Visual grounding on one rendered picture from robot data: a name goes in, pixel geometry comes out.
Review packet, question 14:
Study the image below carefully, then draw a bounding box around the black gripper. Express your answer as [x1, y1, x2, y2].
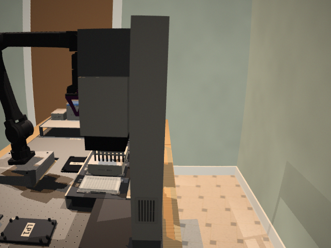
[65, 69, 79, 116]

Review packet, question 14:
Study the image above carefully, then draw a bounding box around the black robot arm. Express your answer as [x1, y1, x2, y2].
[0, 31, 78, 165]

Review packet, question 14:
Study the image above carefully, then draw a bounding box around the white translucent plate lid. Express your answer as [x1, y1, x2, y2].
[79, 175, 121, 192]

